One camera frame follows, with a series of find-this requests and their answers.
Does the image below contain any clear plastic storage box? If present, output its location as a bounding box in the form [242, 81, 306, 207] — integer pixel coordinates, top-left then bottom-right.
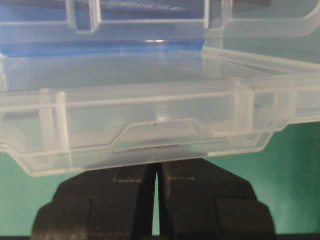
[0, 0, 320, 92]

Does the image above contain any green table cloth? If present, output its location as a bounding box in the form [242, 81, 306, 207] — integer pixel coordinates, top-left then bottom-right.
[0, 123, 320, 236]

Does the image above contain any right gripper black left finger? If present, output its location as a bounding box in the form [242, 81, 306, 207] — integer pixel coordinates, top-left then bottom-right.
[31, 164, 157, 237]

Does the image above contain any clear plastic box lid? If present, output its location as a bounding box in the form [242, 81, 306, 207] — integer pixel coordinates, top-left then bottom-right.
[0, 47, 320, 177]

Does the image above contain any blue foam insert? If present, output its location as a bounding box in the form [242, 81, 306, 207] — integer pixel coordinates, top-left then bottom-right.
[0, 0, 210, 57]

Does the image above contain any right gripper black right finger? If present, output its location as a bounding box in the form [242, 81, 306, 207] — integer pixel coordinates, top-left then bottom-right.
[158, 159, 276, 237]

